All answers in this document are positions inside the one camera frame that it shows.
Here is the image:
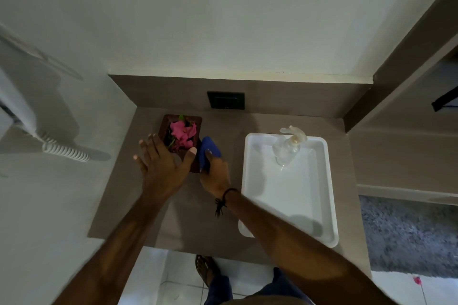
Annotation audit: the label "person's right hand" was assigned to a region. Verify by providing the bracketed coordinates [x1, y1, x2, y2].
[198, 149, 232, 199]

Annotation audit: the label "person's left hand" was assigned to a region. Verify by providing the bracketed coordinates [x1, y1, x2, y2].
[133, 133, 198, 206]

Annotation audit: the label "blue cleaning cloth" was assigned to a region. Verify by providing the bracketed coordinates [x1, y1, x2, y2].
[198, 136, 222, 174]

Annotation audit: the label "brown wooden tray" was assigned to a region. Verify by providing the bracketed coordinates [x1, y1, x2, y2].
[158, 114, 203, 174]

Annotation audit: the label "person's left forearm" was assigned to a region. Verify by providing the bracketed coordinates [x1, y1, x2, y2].
[53, 196, 176, 305]

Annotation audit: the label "person's right forearm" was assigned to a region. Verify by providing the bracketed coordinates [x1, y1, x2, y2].
[216, 188, 399, 305]

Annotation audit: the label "pink flower petals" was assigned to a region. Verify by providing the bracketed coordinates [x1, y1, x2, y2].
[169, 119, 198, 149]

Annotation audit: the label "clear soap dispenser bottle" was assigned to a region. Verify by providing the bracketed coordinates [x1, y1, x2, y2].
[271, 125, 308, 170]

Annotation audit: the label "white plastic tray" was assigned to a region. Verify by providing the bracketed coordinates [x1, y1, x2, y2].
[238, 132, 339, 248]

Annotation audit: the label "brown sandal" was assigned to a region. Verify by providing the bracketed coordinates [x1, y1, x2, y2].
[195, 254, 221, 288]

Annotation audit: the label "blue jeans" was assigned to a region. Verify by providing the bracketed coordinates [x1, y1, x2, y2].
[203, 267, 316, 305]

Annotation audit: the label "grey shaggy rug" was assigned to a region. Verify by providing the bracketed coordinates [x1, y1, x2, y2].
[359, 195, 458, 279]

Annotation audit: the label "pink flower on stem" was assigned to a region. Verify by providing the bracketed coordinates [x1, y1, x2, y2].
[413, 275, 429, 305]

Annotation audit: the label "black string bracelet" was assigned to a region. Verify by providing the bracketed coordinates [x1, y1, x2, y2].
[214, 188, 240, 218]

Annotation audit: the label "black wall switch plate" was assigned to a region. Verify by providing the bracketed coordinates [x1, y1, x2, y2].
[206, 91, 245, 110]

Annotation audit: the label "white coiled cord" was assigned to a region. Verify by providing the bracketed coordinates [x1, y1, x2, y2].
[36, 131, 91, 163]

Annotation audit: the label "white wall-mounted handset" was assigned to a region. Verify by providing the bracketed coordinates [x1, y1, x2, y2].
[0, 65, 41, 137]

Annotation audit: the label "black metal bracket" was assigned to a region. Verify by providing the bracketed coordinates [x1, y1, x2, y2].
[432, 86, 458, 112]

